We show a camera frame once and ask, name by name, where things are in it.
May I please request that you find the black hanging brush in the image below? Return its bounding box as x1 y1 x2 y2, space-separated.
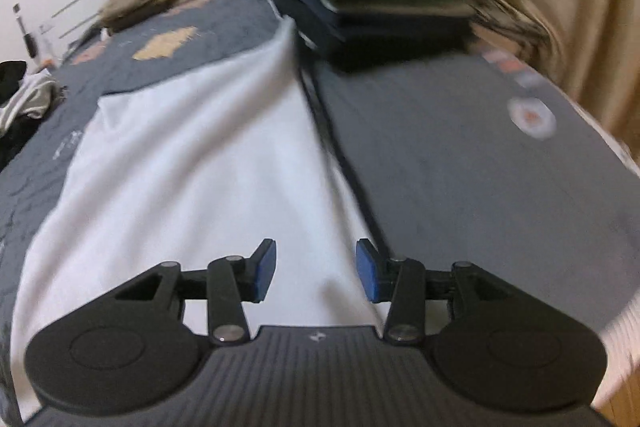
12 4 40 58

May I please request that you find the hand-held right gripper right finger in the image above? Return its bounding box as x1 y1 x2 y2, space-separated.
355 238 521 348

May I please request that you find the beige curtain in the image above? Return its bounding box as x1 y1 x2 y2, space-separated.
465 0 640 158

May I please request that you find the black folded clothes stack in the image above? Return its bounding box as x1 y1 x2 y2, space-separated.
276 0 346 52

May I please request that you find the white towel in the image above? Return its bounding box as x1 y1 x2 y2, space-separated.
10 14 396 408

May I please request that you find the navy folded clothes stack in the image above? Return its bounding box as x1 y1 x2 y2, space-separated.
300 2 481 72

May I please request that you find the pile of crumpled clothes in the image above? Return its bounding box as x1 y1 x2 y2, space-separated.
0 74 57 138

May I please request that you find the grey quilted bedspread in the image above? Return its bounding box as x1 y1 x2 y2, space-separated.
0 0 640 408

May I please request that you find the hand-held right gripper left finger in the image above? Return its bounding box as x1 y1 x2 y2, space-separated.
114 238 277 347

